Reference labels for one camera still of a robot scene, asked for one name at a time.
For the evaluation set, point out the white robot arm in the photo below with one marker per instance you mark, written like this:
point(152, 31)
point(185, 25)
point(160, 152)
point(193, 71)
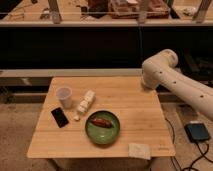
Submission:
point(159, 69)

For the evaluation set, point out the white block stack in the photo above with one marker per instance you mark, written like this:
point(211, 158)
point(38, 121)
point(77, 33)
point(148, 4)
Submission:
point(86, 103)

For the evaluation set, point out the wooden table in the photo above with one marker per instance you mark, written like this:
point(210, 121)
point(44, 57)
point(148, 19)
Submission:
point(138, 110)

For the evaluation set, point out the brown sausage in bowl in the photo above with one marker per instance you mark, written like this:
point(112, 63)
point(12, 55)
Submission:
point(101, 122)

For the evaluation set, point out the green bowl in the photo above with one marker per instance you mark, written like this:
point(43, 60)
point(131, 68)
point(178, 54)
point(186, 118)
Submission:
point(100, 135)

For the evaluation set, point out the translucent plastic cup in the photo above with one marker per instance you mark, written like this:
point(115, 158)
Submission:
point(64, 95)

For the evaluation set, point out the small white piece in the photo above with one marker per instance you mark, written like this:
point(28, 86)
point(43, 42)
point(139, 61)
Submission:
point(76, 118)

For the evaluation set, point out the black smartphone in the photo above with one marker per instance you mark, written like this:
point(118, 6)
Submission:
point(59, 117)

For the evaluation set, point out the beige sponge cloth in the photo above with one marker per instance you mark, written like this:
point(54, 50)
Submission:
point(139, 151)

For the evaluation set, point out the red brown tray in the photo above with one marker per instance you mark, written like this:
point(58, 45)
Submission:
point(131, 9)

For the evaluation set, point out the black floor box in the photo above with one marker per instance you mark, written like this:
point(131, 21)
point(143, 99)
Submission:
point(197, 132)

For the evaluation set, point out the wooden shelf bench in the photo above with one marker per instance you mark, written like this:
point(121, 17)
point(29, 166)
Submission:
point(95, 13)

